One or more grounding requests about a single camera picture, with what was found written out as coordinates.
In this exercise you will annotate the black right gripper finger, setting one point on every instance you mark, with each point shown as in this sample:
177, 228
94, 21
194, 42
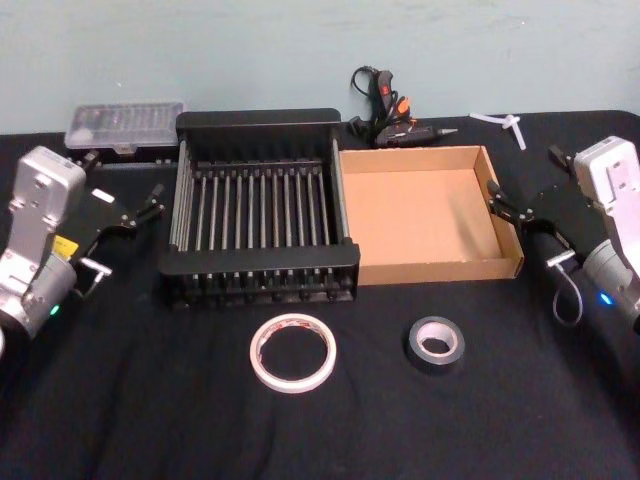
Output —
560, 156
506, 202

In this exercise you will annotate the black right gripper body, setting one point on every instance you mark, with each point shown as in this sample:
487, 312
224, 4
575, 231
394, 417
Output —
565, 220

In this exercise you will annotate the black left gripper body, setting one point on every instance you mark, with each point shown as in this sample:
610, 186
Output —
102, 212

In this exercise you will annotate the silver tape roll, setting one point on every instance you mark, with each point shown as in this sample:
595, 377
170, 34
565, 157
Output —
435, 357

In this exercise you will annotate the white tape roll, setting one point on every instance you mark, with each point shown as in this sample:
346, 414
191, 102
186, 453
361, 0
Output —
260, 370

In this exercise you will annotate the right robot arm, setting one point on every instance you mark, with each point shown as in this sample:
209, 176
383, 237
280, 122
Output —
615, 175

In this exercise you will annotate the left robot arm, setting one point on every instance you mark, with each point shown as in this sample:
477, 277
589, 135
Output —
44, 175

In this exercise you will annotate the clear plastic case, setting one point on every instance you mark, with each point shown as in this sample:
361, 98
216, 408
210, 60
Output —
125, 122

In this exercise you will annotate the white three-armed plastic piece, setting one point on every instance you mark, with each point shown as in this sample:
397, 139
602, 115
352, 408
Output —
515, 129

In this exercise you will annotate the shallow brown cardboard tray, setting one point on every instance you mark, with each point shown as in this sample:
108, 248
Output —
415, 215

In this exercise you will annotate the black rack with steel bars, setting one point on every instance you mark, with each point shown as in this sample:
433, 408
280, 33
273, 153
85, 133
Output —
260, 270

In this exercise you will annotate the black table cloth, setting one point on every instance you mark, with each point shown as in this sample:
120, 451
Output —
320, 435

